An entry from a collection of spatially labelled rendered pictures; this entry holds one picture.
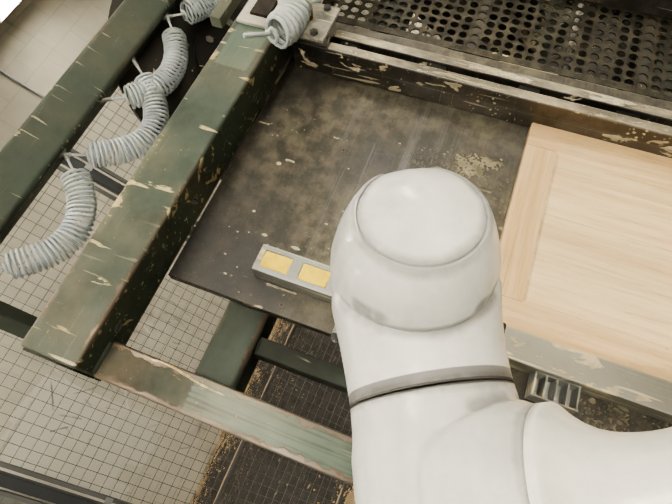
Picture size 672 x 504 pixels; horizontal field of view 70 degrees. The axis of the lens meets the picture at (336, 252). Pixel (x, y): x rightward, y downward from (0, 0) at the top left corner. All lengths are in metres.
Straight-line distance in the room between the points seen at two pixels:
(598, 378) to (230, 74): 0.82
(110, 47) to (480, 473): 1.36
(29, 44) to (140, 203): 5.21
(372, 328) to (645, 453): 0.14
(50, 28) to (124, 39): 4.66
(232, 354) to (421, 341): 0.62
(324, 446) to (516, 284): 0.41
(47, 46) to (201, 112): 5.12
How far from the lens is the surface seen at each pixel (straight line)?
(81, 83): 1.40
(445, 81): 1.02
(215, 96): 0.97
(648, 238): 1.00
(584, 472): 0.25
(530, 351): 0.81
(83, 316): 0.82
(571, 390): 0.86
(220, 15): 0.87
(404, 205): 0.25
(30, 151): 1.32
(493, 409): 0.27
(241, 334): 0.87
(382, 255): 0.24
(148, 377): 0.80
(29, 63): 5.94
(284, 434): 0.74
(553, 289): 0.89
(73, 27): 6.16
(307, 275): 0.81
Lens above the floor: 1.88
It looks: 21 degrees down
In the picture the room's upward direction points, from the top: 58 degrees counter-clockwise
